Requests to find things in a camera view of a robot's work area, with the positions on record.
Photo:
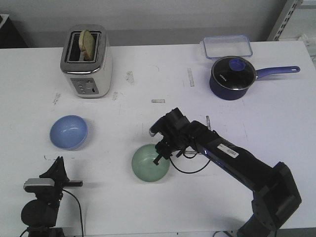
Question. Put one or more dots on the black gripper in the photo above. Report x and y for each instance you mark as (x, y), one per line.
(55, 171)
(179, 139)

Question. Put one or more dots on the green bowl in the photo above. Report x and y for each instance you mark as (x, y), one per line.
(144, 167)

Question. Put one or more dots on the blue bowl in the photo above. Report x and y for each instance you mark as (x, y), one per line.
(69, 132)

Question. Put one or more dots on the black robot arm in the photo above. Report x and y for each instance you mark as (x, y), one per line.
(40, 214)
(275, 194)

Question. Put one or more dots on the glass pot lid blue knob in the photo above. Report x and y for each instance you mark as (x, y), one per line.
(234, 73)

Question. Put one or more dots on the white and silver toaster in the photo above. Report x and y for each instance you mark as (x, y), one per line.
(88, 79)

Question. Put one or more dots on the clear plastic food container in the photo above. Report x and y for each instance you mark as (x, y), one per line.
(215, 47)

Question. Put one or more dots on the toast slice in toaster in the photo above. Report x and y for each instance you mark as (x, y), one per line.
(87, 45)

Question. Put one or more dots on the metal shelf upright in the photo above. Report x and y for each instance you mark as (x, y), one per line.
(283, 19)

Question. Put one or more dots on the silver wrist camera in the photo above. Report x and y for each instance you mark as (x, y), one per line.
(163, 126)
(33, 185)

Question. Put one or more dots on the blue saucepan with handle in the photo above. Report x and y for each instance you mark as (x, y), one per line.
(228, 94)

